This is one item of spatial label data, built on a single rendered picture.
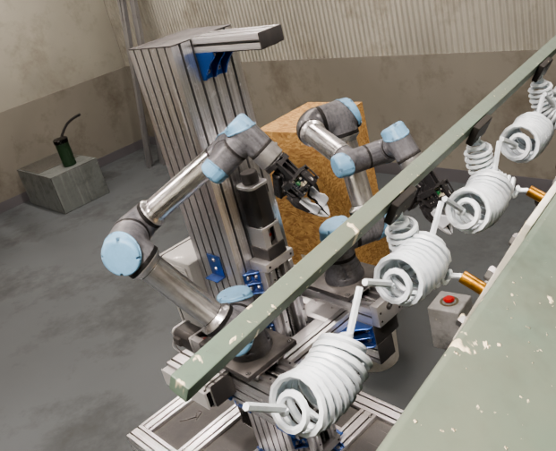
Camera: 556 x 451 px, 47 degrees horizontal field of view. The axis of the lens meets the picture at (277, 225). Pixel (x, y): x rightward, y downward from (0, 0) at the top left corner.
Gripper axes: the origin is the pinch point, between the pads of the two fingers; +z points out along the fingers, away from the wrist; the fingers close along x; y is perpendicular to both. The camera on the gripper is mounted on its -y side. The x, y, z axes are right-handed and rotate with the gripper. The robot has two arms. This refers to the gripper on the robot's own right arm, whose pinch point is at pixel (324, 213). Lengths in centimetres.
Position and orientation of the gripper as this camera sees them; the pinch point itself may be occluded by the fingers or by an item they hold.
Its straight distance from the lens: 176.7
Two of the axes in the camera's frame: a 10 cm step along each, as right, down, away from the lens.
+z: 7.2, 6.8, 1.5
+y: 3.3, -1.3, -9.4
